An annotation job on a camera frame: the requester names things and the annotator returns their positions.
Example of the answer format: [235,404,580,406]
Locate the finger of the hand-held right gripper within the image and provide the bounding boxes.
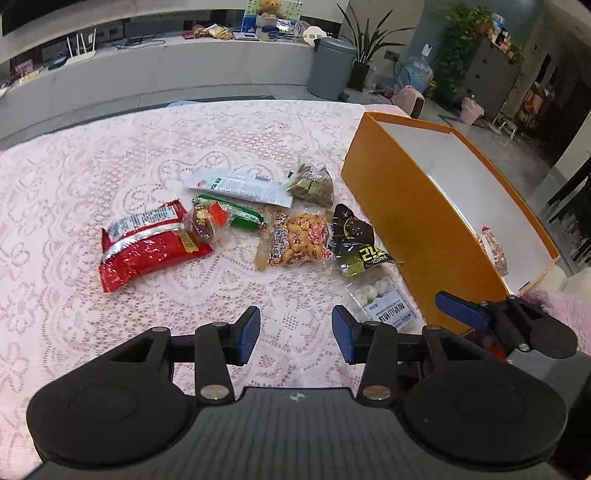
[435,291,578,360]

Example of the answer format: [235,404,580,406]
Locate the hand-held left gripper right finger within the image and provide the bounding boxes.
[331,305,483,402]

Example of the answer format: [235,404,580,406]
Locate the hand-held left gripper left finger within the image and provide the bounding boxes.
[108,305,262,404]

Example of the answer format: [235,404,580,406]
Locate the clear packet of white balls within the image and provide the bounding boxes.
[345,272,421,333]

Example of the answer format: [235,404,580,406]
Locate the black snack packet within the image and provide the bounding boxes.
[329,203,402,278]

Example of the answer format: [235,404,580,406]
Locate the clear peanut snack packet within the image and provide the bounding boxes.
[255,208,335,271]

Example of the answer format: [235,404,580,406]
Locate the orange cardboard box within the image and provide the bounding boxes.
[341,111,561,337]

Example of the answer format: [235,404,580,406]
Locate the brown candy clear wrapper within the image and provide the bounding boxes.
[182,203,232,244]

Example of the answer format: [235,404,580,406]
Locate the green sausage packet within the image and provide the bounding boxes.
[193,195,269,230]

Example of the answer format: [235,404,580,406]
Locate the white grey snack packet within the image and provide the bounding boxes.
[180,168,295,208]

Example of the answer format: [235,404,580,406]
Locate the olive green clear snack packet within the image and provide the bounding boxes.
[283,159,335,208]

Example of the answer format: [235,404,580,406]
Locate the pile of snacks on counter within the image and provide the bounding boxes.
[182,23,234,41]

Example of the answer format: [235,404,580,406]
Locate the pink fluffy cloth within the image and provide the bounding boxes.
[526,287,591,354]

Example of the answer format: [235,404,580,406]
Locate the clear snack packet red print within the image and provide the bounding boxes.
[475,226,509,278]

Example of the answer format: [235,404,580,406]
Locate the white step stool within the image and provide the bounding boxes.
[492,111,518,140]

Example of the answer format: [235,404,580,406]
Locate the pink bucket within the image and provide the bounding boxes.
[461,96,485,125]

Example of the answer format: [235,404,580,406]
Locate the pink small appliance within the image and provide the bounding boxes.
[394,85,426,119]

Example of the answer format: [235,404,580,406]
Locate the pink lace tablecloth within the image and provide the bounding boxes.
[0,99,419,480]

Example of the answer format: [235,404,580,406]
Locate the grey drawer cabinet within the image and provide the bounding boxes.
[455,34,525,121]

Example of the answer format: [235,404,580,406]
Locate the blue water jug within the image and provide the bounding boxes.
[399,55,435,94]

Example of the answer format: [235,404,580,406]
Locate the potted plant long leaves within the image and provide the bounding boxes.
[337,2,416,92]

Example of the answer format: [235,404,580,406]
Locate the climbing green plant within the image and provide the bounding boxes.
[434,2,495,93]

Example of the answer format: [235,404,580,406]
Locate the grey pedal trash bin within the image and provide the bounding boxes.
[306,37,358,101]

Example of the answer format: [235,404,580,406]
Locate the brown teddy bear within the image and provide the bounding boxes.
[255,0,283,21]

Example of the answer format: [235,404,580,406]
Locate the white wireless router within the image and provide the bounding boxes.
[65,28,100,66]

